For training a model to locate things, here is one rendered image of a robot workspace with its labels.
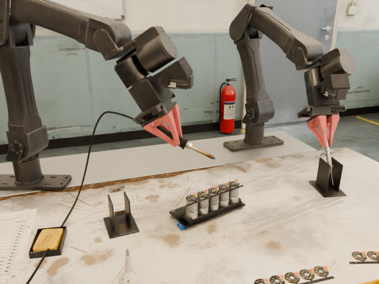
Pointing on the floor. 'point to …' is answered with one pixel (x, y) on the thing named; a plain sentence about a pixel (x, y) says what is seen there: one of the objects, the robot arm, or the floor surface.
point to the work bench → (214, 225)
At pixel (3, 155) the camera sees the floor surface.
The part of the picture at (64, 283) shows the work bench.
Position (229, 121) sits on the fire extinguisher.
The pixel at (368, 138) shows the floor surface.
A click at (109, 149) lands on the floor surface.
